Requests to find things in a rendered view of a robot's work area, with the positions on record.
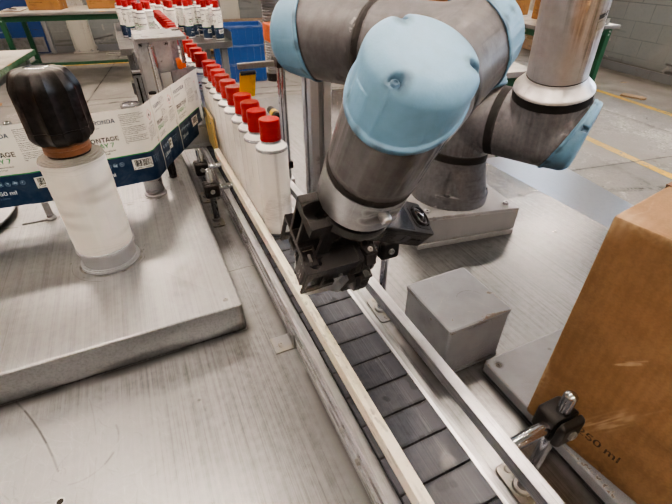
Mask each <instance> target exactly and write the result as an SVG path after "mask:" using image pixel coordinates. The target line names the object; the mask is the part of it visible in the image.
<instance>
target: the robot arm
mask: <svg viewBox="0 0 672 504"><path fill-rule="evenodd" d="M611 3H612V0H541V2H540V7H539V12H538V17H537V22H536V27H535V32H534V37H533V42H532V47H531V52H530V57H529V62H528V67H527V72H525V73H524V74H522V75H521V76H520V77H518V78H517V79H516V80H515V82H514V85H513V86H507V85H506V84H507V83H508V80H507V76H506V75H507V73H508V71H509V68H510V66H511V65H512V64H513V62H514V61H515V59H516V58H517V56H518V55H519V53H520V50H521V48H522V45H523V42H524V40H525V36H524V35H525V24H524V18H523V15H522V12H521V9H520V7H519V5H518V4H517V2H516V1H515V0H448V1H445V2H443V1H429V0H279V1H278V3H277V4H276V6H275V8H274V10H273V13H272V17H271V21H270V42H271V47H272V50H273V53H274V55H275V57H276V59H277V61H278V63H279V64H280V65H281V66H282V67H283V68H284V69H285V70H287V71H288V72H290V73H293V74H296V75H298V76H301V77H304V78H308V79H311V80H313V81H315V82H322V81H326V82H331V83H336V84H341V85H345V86H344V91H343V101H342V105H341V108H340V112H339V115H338V119H337V122H336V126H335V129H334V132H333V136H332V139H331V143H330V146H329V150H328V152H327V154H326V158H325V161H324V164H323V168H322V171H321V174H320V178H319V181H318V189H317V192H313V193H308V194H303V195H299V196H297V200H296V205H295V209H294V213H289V214H285V215H284V220H283V225H282V230H281V235H280V240H285V239H289V240H288V241H289V243H290V245H291V247H292V250H293V251H295V250H297V251H298V252H296V251H295V254H294V257H295V260H296V262H295V264H294V268H295V270H294V274H295V275H296V278H297V280H298V283H299V285H302V288H301V290H300V294H305V295H311V294H315V293H319V292H324V291H328V290H331V291H334V292H342V291H345V290H349V289H351V290H353V291H356V290H359V289H362V288H364V287H366V285H367V284H368V281H369V279H370V277H372V276H373V275H372V273H371V270H370V269H373V267H374V265H375V264H376V258H377V251H376V248H375V245H374V243H373V242H374V241H378V242H387V243H395V244H404V245H413V246H418V245H420V244H421V243H422V242H424V241H425V240H427V239H428V238H430V237H431V236H432V235H434V232H433V230H432V229H431V227H430V222H429V219H428V217H427V215H426V214H425V212H424V210H423V209H422V208H421V207H420V206H419V204H416V203H412V202H408V201H406V200H407V199H408V197H409V196H410V194H412V195H413V197H414V198H415V199H417V200H418V201H420V202H421V203H423V204H425V205H428V206H430V207H433V208H437V209H441V210H447V211H471V210H475V209H478V208H480V207H482V206H483V205H484V204H485V202H486V198H487V194H488V186H487V184H486V161H487V157H488V154H491V155H495V156H499V157H503V158H507V159H511V160H515V161H519V162H523V163H527V164H530V165H534V166H537V168H542V167H543V168H548V169H553V170H564V169H566V168H568V167H569V166H570V165H571V163H572V162H573V160H574V158H575V157H576V155H577V153H578V151H579V150H580V148H581V146H582V144H583V142H584V141H585V139H586V137H587V135H588V133H589V131H590V129H591V128H592V126H593V124H594V122H595V120H596V118H597V116H598V114H599V112H600V110H601V108H602V106H603V103H602V102H601V101H599V100H598V99H593V98H594V95H595V92H596V84H595V82H594V81H593V80H592V79H591V77H590V76H589V74H590V70H591V67H592V64H593V61H594V58H595V54H596V51H597V48H598V45H599V42H600V38H601V35H602V32H603V29H604V26H605V23H606V20H607V16H608V13H609V10H610V7H611ZM287 225H288V228H289V231H290V232H286V227H287ZM285 232H286V233H285ZM310 282H311V283H310ZM308 283H310V285H311V286H307V285H308Z"/></svg>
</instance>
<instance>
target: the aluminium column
mask: <svg viewBox="0 0 672 504"><path fill-rule="evenodd" d="M301 80H302V102H303V123H304V145H305V167H306V188H307V194H308V193H313V192H317V189H318V181H319V178H320V174H321V171H322V168H323V164H324V161H325V158H326V154H327V152H328V150H329V146H330V143H331V139H332V134H331V82H326V81H322V82H315V81H313V80H311V79H308V78H304V77H301ZM306 82H307V87H306ZM307 107H308V116H307ZM308 132H309V140H308ZM309 158H310V165H309Z"/></svg>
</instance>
